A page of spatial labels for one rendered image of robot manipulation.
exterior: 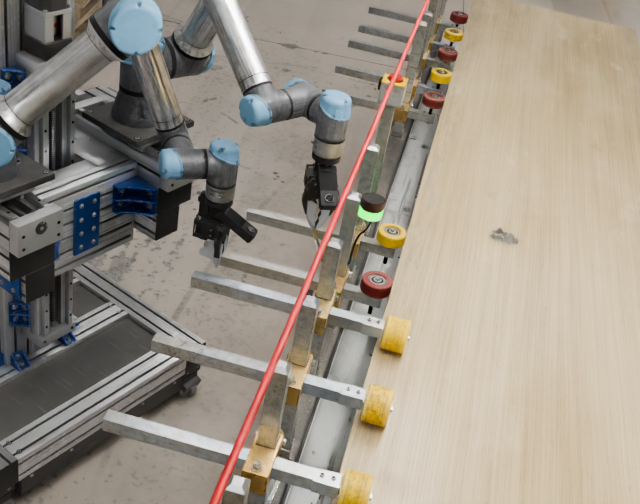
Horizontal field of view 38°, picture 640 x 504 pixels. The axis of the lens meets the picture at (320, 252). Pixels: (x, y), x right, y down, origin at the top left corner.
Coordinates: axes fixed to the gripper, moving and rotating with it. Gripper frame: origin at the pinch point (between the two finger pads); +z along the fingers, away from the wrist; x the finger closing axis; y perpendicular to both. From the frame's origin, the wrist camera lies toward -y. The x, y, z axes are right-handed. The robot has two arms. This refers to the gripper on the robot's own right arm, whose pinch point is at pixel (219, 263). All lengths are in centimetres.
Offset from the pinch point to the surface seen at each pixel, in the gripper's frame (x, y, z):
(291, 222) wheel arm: -23.7, -13.4, -3.0
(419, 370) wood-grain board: 30, -57, -7
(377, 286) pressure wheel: 3.3, -42.2, -8.0
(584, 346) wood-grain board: 5, -95, -7
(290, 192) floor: -185, 16, 83
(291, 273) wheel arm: 0.9, -19.6, -3.4
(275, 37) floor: -374, 74, 83
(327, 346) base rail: 6.3, -33.2, 12.6
